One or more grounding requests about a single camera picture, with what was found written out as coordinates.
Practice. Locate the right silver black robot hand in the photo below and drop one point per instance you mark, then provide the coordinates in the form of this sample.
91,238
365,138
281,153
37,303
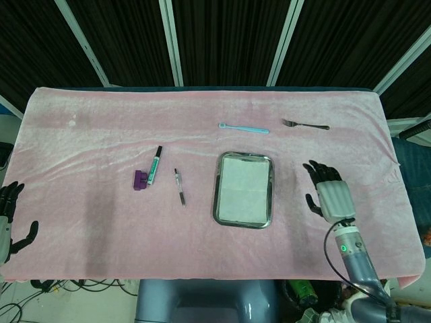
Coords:
335,198

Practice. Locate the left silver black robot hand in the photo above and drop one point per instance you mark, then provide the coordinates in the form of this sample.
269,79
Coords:
6,218

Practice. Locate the white paper sheet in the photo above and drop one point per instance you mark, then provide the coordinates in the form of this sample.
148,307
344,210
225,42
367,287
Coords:
242,191

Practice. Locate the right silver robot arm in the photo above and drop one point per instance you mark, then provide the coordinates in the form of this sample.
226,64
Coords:
360,266

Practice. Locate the stainless steel tray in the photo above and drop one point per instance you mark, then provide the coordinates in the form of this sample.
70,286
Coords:
217,215

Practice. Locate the black metal fork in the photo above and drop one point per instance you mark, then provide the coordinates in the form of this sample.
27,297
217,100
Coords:
309,126

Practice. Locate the green black device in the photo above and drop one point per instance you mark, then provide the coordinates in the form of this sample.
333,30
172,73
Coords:
303,291

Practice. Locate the light blue toothbrush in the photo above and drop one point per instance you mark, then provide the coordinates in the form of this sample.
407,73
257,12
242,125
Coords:
246,128

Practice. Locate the pink velvet tablecloth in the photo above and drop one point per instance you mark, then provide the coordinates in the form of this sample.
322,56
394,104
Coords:
134,235

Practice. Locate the purple plastic block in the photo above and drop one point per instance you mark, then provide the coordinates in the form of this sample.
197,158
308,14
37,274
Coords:
138,181

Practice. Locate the clear black ballpoint pen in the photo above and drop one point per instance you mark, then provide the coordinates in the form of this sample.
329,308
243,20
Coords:
179,186

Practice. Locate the green whiteboard marker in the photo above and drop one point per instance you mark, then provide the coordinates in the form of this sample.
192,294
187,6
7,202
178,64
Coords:
154,166

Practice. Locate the blue grey robot torso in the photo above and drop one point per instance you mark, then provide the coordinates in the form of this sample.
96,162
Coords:
202,299

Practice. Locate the white partition post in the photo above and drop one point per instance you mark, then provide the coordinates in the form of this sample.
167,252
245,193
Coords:
10,106
171,43
284,43
404,57
87,50

